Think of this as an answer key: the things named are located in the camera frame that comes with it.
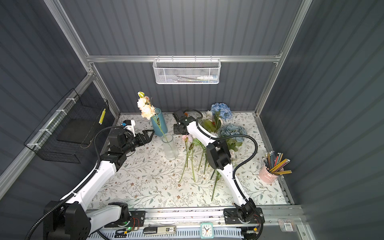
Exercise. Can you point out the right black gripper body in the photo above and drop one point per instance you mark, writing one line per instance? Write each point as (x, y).
(180, 128)

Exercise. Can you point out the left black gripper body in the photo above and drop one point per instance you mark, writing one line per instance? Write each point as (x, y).
(142, 138)

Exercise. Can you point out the pink rose flower stem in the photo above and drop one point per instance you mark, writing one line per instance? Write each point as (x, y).
(189, 146)

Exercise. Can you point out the clear ribbed glass vase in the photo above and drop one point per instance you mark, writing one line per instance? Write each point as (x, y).
(170, 149)

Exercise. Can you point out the cream rose flower spray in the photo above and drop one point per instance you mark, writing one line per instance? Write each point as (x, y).
(146, 107)

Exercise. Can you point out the white flower green bunch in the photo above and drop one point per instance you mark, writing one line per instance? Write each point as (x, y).
(214, 156)

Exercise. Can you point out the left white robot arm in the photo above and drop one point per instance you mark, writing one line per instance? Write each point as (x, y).
(67, 219)

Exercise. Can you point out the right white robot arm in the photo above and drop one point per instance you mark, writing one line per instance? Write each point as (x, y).
(245, 206)

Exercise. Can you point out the teal cylindrical vase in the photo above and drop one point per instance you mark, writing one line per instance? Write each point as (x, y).
(159, 123)

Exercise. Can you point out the floral patterned table mat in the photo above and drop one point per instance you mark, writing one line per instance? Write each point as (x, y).
(149, 180)

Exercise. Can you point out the dark blue hydrangea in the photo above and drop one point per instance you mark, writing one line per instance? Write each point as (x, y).
(222, 111)

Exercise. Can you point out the light blue hydrangea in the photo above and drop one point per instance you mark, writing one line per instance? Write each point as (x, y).
(231, 130)

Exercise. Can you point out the lilac pink flower bunch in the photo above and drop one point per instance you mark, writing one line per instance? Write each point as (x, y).
(216, 175)

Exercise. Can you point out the pink pencil cup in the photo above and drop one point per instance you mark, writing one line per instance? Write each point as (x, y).
(274, 167)

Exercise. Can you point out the small teal alarm clock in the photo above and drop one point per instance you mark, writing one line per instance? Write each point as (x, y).
(207, 230)

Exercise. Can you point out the white wire mesh basket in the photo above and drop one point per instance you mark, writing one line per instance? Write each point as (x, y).
(187, 72)

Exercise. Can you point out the black wire mesh basket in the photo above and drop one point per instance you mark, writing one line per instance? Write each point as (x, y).
(67, 135)

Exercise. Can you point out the silver black device on rail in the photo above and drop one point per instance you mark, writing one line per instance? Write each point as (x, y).
(161, 230)

